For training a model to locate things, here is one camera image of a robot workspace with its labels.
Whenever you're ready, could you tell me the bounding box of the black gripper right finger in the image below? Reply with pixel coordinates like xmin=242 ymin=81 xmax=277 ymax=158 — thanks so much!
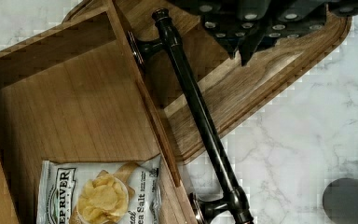
xmin=238 ymin=3 xmax=326 ymax=65

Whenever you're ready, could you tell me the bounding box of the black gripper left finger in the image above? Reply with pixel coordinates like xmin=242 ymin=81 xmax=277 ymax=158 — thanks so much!
xmin=200 ymin=3 xmax=270 ymax=60

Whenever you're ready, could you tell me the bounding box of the wooden drawer with black handle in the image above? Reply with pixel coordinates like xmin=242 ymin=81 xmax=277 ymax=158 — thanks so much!
xmin=0 ymin=0 xmax=255 ymax=224

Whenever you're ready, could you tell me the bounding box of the wooden cabinet base board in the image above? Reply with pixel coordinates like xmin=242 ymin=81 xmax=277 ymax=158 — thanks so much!
xmin=62 ymin=0 xmax=353 ymax=165

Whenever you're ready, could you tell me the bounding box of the grey round object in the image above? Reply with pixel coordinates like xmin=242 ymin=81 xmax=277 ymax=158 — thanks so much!
xmin=323 ymin=178 xmax=358 ymax=224

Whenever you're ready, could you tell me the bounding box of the white potato chips bag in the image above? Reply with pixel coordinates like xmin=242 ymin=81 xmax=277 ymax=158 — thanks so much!
xmin=36 ymin=156 xmax=161 ymax=224

